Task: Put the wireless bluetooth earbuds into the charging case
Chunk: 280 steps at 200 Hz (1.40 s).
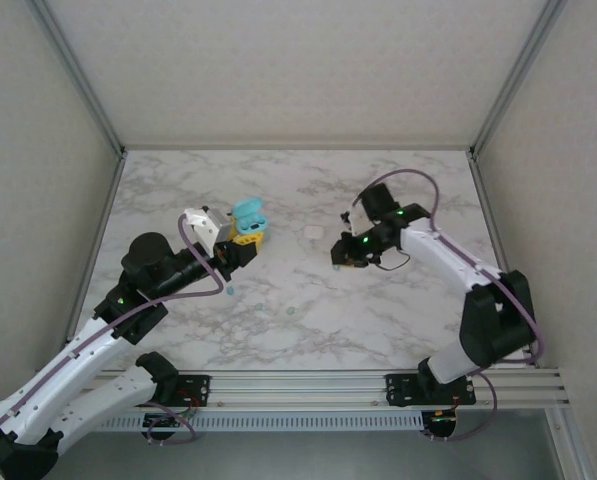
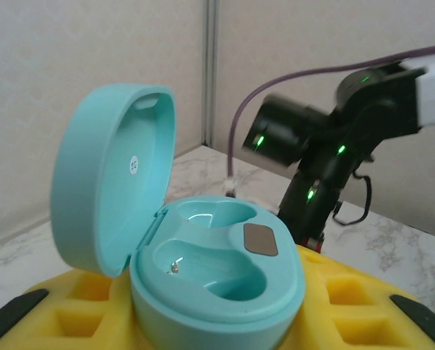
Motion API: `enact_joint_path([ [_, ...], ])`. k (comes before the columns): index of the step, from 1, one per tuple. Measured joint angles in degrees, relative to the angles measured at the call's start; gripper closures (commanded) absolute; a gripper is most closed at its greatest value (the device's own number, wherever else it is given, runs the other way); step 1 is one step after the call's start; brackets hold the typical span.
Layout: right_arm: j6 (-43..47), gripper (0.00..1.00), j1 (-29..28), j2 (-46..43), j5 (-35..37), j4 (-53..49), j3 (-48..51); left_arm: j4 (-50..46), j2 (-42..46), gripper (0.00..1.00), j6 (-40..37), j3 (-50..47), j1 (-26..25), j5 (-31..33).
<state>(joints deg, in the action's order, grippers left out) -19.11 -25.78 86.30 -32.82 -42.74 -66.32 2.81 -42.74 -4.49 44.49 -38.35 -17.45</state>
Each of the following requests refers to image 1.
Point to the blue earbud charging case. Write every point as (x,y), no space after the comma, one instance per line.
(245,210)

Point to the white earbud charging case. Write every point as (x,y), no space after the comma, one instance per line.
(314,232)

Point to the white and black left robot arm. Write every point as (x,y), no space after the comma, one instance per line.
(68,365)

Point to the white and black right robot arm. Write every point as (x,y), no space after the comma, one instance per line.
(498,320)

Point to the small controller board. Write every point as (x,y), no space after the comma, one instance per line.
(168,421)
(440,420)

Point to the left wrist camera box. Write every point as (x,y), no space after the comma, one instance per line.
(213,227)

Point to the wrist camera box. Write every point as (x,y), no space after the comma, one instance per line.
(213,227)
(350,220)

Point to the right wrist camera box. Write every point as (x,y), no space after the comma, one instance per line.
(350,220)

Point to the aluminium table side rail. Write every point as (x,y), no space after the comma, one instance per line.
(94,250)
(487,200)

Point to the wide aluminium base rail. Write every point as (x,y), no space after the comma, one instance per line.
(298,385)

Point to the aluminium frame post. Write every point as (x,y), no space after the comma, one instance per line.
(79,75)
(515,75)

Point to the aluminium frame leg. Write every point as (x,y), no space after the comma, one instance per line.
(570,450)

